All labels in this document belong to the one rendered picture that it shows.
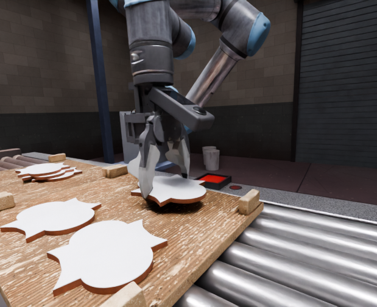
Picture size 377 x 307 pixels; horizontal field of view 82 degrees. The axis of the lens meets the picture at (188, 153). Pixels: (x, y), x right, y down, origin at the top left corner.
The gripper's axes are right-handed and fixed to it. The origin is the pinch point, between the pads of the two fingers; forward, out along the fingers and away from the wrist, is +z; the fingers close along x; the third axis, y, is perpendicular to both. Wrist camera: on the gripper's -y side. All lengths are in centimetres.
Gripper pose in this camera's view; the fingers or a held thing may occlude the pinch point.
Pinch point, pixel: (170, 186)
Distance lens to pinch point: 41.5
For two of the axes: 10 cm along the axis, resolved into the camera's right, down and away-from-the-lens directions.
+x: -6.2, 1.7, -7.7
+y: -7.8, -0.6, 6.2
